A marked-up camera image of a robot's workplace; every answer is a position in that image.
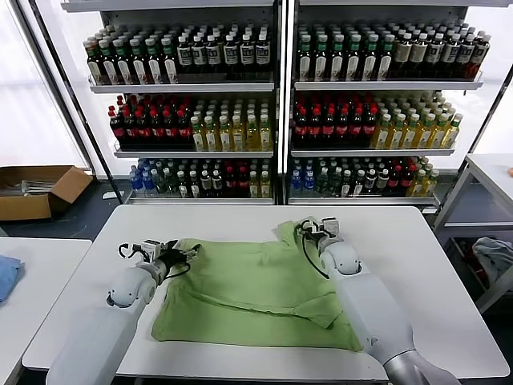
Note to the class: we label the dark window frame post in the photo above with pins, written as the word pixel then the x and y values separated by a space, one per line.
pixel 67 80

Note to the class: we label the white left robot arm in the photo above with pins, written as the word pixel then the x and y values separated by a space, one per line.
pixel 100 321

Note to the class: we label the green-cap dark tea bottle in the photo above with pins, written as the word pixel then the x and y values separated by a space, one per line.
pixel 321 64
pixel 304 64
pixel 170 68
pixel 155 68
pixel 353 64
pixel 337 64
pixel 385 64
pixel 109 68
pixel 123 68
pixel 139 68
pixel 370 64
pixel 96 68

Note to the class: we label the small white paper scrap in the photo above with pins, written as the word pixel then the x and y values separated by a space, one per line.
pixel 109 195

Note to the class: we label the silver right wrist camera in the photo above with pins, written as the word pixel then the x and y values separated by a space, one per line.
pixel 330 226

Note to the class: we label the small red-label cola bottle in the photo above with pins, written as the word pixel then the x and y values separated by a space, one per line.
pixel 231 184
pixel 406 180
pixel 243 184
pixel 394 180

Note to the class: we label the folded blue cloth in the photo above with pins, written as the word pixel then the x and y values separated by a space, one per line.
pixel 8 276

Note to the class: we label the blue drink bottle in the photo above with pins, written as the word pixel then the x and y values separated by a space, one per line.
pixel 296 181
pixel 136 182
pixel 309 181
pixel 148 182

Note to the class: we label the small yellow tea bottle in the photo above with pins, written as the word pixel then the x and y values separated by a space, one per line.
pixel 253 186
pixel 417 185
pixel 265 186
pixel 431 184

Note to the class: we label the wrapped silver metal parts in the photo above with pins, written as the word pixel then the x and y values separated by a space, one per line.
pixel 36 187

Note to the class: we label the white side table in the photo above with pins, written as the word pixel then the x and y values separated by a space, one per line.
pixel 44 260

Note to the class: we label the grey metal shelf unit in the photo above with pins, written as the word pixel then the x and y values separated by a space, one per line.
pixel 180 87
pixel 380 85

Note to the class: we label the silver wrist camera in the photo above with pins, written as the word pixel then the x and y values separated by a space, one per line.
pixel 330 226
pixel 151 249

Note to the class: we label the dark green water bottle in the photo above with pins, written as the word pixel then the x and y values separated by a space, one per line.
pixel 322 182
pixel 171 185
pixel 334 182
pixel 161 184

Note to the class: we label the white-cap bottle blue label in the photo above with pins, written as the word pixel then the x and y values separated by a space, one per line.
pixel 213 56
pixel 231 55
pixel 450 54
pixel 184 56
pixel 434 54
pixel 465 55
pixel 262 55
pixel 247 55
pixel 199 56

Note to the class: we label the light green polo shirt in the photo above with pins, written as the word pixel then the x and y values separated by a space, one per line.
pixel 240 288

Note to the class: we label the dark storage bin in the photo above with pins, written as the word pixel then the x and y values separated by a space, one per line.
pixel 461 260

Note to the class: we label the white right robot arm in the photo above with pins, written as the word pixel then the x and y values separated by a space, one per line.
pixel 372 305

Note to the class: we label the open brown cardboard box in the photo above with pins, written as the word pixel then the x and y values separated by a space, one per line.
pixel 24 208

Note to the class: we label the dark bottle beige label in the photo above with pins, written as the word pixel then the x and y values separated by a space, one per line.
pixel 402 54
pixel 418 54

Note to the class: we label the white-cap red tea bottle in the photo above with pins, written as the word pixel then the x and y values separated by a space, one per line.
pixel 479 56

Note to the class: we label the red-cap cola bottle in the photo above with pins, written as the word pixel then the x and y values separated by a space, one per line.
pixel 184 134
pixel 158 134
pixel 342 130
pixel 144 134
pixel 301 130
pixel 131 134
pixel 329 130
pixel 356 130
pixel 315 130
pixel 118 134
pixel 369 130
pixel 171 134

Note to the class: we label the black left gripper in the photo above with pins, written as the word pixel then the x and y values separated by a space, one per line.
pixel 173 258

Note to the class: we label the small dark bottle white cap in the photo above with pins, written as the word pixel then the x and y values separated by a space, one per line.
pixel 346 185
pixel 383 179
pixel 371 179
pixel 205 182
pixel 217 182
pixel 182 186
pixel 358 185
pixel 194 186

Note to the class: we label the yellow tea bottle green label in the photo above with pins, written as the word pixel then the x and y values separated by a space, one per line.
pixel 198 138
pixel 397 134
pixel 211 138
pixel 425 134
pixel 238 138
pixel 439 134
pixel 410 134
pixel 225 138
pixel 382 134
pixel 265 138
pixel 453 134
pixel 252 138

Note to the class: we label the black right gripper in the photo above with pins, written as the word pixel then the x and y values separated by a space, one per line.
pixel 320 237

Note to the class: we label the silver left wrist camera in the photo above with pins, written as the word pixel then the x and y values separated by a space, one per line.
pixel 151 249

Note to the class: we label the grey-blue clothes pile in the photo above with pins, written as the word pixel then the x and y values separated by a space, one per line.
pixel 495 256

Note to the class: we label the grey metal frame table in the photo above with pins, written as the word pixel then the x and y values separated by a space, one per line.
pixel 493 164

